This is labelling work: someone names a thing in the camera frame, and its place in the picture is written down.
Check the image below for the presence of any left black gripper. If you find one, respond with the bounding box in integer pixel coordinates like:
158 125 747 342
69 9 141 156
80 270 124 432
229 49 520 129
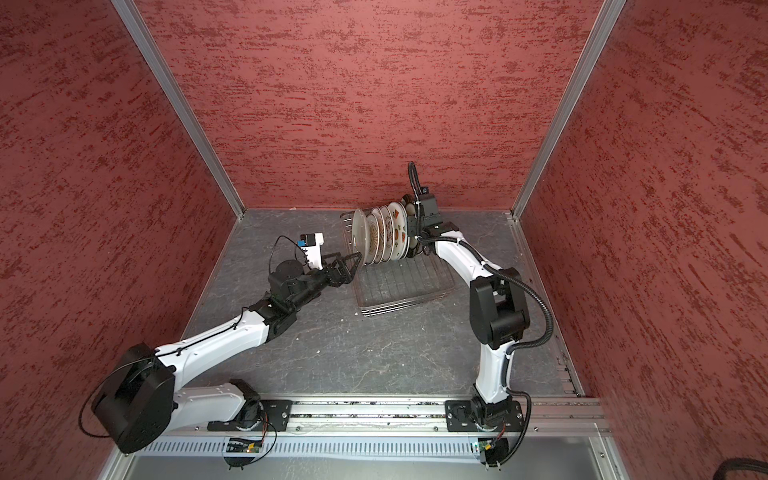
290 250 362 311

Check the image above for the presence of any large plain white plate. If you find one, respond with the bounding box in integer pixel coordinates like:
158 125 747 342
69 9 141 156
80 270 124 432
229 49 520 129
351 209 370 264

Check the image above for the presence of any watermelon blue rim plate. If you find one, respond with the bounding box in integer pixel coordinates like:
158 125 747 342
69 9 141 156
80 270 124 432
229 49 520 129
388 202 408 260

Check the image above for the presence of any black striped rim plate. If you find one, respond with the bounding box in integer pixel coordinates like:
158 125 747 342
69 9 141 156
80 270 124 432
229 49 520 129
401 194 418 258

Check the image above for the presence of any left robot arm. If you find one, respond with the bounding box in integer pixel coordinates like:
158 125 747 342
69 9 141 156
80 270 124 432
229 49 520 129
91 253 363 454

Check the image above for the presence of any red character plate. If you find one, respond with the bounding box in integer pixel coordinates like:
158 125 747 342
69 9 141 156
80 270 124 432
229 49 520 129
379 206 395 262

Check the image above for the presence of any orange sunburst plate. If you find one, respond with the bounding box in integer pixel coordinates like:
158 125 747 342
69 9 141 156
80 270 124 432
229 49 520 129
366 213 380 264
372 207 391 264

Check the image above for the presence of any left connector board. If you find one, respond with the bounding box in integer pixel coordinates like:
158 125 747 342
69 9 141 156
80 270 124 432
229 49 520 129
225 437 264 455

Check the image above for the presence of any connector board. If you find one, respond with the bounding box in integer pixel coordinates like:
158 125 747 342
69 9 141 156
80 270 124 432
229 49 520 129
476 438 509 466
225 437 264 455

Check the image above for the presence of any right connector board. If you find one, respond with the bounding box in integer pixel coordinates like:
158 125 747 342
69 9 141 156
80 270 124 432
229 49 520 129
476 438 509 466

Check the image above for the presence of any right corner aluminium profile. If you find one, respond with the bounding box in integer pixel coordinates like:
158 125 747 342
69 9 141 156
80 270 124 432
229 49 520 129
512 0 626 222

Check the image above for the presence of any corner aluminium profile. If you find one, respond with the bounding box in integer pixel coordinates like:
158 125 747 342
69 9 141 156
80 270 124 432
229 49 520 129
111 0 247 220
512 0 626 222

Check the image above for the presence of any left corner aluminium profile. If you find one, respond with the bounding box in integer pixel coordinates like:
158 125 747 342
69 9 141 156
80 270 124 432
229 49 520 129
111 0 247 220

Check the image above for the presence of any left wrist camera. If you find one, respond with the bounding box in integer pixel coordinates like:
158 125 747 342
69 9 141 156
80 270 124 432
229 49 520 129
297 233 324 270

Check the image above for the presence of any wire dish rack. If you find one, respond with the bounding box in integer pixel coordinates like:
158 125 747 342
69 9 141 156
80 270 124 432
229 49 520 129
341 211 455 316

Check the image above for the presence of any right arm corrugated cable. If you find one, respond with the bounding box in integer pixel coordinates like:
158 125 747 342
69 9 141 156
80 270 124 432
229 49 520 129
407 161 554 466

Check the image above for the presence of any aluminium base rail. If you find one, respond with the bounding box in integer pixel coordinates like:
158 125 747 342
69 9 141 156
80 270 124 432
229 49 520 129
98 394 631 480

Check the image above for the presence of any black hose at corner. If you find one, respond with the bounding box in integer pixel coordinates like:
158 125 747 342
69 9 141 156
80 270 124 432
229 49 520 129
712 457 768 480

